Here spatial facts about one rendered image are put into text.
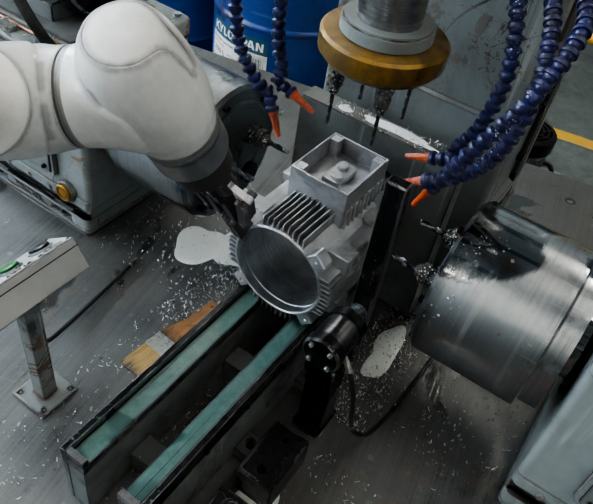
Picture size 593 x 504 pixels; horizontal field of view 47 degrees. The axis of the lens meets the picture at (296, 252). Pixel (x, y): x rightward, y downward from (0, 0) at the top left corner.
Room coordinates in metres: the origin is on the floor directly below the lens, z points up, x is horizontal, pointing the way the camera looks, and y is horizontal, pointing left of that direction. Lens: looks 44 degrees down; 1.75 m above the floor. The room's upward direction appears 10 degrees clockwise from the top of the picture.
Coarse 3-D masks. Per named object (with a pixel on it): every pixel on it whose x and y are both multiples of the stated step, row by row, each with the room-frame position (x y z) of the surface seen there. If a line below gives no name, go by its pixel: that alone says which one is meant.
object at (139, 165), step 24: (216, 72) 0.99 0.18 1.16; (216, 96) 0.92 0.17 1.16; (240, 96) 0.95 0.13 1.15; (240, 120) 0.95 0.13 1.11; (264, 120) 1.01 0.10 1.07; (240, 144) 0.95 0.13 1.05; (264, 144) 0.96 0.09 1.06; (120, 168) 0.91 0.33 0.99; (144, 168) 0.87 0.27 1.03; (240, 168) 0.96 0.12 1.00; (168, 192) 0.85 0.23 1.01; (192, 192) 0.85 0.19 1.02
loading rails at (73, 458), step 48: (240, 288) 0.74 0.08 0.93; (192, 336) 0.63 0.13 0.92; (240, 336) 0.69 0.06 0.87; (288, 336) 0.67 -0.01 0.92; (144, 384) 0.54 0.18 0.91; (192, 384) 0.59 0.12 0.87; (240, 384) 0.56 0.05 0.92; (288, 384) 0.65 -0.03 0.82; (96, 432) 0.45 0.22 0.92; (144, 432) 0.49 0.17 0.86; (192, 432) 0.48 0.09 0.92; (240, 432) 0.53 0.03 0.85; (96, 480) 0.41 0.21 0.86; (144, 480) 0.40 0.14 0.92; (192, 480) 0.43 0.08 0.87
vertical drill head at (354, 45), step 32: (352, 0) 0.91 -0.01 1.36; (384, 0) 0.84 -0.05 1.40; (416, 0) 0.84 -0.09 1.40; (320, 32) 0.86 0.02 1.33; (352, 32) 0.83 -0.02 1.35; (384, 32) 0.83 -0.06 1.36; (416, 32) 0.85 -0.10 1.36; (352, 64) 0.80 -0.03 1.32; (384, 64) 0.79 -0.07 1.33; (416, 64) 0.80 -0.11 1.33; (384, 96) 0.81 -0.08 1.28
